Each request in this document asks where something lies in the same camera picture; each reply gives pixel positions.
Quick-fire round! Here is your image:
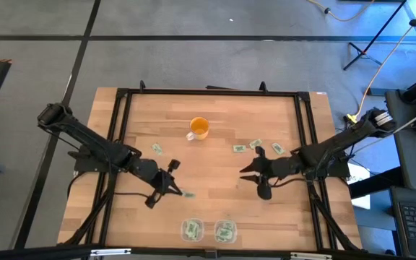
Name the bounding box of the yellow and white mug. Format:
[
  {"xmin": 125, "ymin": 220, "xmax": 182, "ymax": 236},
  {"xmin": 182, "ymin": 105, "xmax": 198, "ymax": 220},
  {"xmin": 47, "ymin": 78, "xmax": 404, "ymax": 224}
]
[{"xmin": 186, "ymin": 116, "xmax": 210, "ymax": 142}]

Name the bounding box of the black overhead rig beam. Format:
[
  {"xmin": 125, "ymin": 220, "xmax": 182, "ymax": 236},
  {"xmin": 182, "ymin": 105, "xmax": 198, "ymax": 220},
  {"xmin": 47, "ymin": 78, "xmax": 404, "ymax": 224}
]
[{"xmin": 0, "ymin": 243, "xmax": 416, "ymax": 260}]

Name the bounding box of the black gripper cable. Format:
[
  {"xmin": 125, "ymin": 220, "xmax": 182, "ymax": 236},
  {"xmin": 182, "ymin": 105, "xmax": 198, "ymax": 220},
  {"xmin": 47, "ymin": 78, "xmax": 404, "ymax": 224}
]
[
  {"xmin": 113, "ymin": 191, "xmax": 148, "ymax": 199},
  {"xmin": 272, "ymin": 176, "xmax": 306, "ymax": 189}
]

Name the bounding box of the black table frame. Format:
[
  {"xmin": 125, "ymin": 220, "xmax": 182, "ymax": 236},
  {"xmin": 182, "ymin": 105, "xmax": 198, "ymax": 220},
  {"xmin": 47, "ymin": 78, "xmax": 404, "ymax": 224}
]
[{"xmin": 58, "ymin": 79, "xmax": 364, "ymax": 254}]

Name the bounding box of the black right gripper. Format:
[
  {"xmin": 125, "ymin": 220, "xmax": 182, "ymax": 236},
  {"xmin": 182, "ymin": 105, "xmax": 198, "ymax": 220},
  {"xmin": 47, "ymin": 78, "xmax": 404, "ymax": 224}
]
[{"xmin": 239, "ymin": 146, "xmax": 285, "ymax": 201}]

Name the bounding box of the clear plastic bin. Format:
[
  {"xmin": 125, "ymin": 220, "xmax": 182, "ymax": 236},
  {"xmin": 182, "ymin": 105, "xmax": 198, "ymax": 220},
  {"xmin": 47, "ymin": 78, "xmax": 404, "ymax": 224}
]
[
  {"xmin": 214, "ymin": 219, "xmax": 238, "ymax": 244},
  {"xmin": 180, "ymin": 217, "xmax": 205, "ymax": 243}
]

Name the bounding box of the yellow cable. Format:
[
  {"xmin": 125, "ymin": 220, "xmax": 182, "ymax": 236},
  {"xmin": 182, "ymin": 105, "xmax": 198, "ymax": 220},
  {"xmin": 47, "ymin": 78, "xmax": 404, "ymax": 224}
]
[{"xmin": 307, "ymin": 0, "xmax": 376, "ymax": 22}]

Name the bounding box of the black tripod stand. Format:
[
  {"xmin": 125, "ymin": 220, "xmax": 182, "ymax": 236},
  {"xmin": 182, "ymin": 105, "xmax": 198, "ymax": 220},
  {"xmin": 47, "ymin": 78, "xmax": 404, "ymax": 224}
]
[{"xmin": 343, "ymin": 0, "xmax": 408, "ymax": 72}]

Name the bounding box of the grey cart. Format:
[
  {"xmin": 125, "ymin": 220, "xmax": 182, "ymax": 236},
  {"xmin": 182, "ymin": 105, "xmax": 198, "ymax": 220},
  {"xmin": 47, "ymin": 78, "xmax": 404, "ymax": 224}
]
[{"xmin": 384, "ymin": 89, "xmax": 416, "ymax": 192}]

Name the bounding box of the white paper sheet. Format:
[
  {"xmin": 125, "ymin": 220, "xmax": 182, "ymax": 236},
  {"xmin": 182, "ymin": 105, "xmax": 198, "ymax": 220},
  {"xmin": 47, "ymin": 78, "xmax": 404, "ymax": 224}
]
[{"xmin": 347, "ymin": 162, "xmax": 372, "ymax": 210}]

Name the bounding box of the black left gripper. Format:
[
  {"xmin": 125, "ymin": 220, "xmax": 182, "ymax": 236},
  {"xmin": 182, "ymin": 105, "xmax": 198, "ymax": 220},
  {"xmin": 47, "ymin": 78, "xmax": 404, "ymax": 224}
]
[{"xmin": 144, "ymin": 159, "xmax": 185, "ymax": 209}]

